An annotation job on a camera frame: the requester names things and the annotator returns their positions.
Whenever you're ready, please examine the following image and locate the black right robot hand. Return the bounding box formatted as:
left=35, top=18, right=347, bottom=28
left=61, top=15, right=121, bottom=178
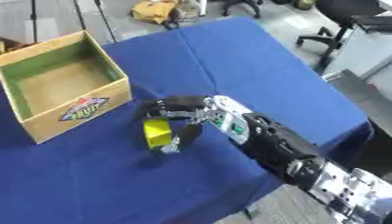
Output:
left=133, top=94, right=212, bottom=155

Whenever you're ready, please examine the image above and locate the yellow block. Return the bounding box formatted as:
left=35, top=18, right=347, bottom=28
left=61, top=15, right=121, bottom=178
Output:
left=142, top=117, right=175, bottom=147

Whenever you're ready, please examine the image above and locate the tan cardboard box green inside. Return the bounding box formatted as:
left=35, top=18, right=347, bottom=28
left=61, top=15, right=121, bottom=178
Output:
left=0, top=30, right=134, bottom=145

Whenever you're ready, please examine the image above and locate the black office chair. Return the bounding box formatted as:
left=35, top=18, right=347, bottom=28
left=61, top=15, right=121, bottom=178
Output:
left=295, top=0, right=392, bottom=75
left=220, top=0, right=265, bottom=19

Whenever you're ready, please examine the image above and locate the black tripod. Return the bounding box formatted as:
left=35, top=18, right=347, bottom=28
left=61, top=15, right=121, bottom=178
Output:
left=29, top=0, right=120, bottom=44

